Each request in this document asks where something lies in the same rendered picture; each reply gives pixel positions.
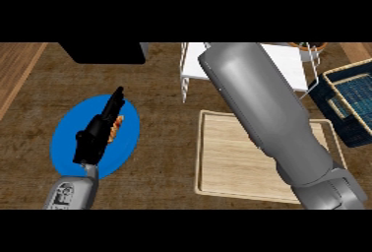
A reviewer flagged pale wooden tray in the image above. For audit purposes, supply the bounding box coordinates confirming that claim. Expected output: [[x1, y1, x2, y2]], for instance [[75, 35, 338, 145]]
[[193, 109, 348, 205]]

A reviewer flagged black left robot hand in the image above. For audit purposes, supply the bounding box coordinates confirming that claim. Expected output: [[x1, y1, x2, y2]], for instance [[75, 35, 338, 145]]
[[70, 86, 127, 166]]

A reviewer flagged white pot with plant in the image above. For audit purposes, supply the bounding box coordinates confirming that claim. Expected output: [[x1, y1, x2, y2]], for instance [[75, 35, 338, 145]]
[[287, 41, 327, 63]]

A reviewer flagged orange striped cupcake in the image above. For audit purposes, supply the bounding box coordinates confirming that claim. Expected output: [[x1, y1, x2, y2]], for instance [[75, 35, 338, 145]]
[[106, 114, 127, 144]]

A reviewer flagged dark blue wicker basket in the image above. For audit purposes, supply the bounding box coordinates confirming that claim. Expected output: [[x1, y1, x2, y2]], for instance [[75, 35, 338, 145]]
[[307, 58, 372, 149]]

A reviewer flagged blue round plate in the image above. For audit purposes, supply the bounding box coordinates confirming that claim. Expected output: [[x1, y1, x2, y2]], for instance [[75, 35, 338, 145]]
[[48, 94, 141, 180]]

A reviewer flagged black appliance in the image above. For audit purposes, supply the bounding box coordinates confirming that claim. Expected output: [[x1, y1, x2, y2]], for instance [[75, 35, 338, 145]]
[[56, 41, 150, 65]]

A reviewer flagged white wire tiered shelf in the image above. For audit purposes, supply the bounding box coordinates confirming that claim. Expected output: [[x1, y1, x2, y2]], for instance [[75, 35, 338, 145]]
[[178, 41, 323, 104]]

